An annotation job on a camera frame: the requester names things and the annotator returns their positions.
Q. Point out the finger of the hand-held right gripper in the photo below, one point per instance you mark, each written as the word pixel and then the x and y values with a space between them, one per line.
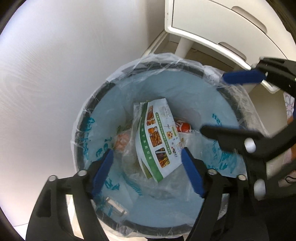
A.
pixel 242 77
pixel 231 137

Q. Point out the white bedside cabinet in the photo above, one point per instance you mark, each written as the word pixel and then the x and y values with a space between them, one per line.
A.
pixel 208 18

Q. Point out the white and green food package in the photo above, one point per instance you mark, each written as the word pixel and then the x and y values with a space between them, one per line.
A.
pixel 157 139

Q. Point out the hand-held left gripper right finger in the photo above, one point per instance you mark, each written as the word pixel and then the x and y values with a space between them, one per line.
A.
pixel 193 175

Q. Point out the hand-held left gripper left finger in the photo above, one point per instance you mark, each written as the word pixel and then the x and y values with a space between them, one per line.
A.
pixel 101 172

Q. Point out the clear plastic wrapper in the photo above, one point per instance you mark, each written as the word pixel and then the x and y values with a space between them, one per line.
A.
pixel 131 162

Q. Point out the red drink can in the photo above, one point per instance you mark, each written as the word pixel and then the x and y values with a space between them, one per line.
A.
pixel 182 126

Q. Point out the orange wrapped food scrap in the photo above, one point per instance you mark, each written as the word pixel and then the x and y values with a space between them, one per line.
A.
pixel 121 141

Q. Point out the black round trash bin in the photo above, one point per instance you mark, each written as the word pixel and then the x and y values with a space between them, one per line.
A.
pixel 143 228

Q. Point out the lilac patterned cloth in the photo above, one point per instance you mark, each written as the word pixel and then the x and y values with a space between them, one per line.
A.
pixel 290 104

